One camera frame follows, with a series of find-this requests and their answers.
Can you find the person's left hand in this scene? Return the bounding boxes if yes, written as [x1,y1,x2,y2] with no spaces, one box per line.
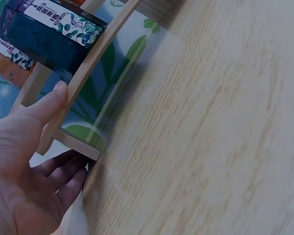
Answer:
[0,81,89,235]

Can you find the white floral label box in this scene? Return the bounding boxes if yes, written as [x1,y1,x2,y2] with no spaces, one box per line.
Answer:
[0,33,37,71]

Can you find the orange brown box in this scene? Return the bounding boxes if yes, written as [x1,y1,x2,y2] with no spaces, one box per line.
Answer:
[0,46,38,89]

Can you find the light wooden rack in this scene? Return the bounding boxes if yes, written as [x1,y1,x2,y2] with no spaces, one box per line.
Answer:
[9,0,147,162]

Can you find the dark box with floral label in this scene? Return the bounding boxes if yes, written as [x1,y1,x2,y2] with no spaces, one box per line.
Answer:
[0,0,109,74]

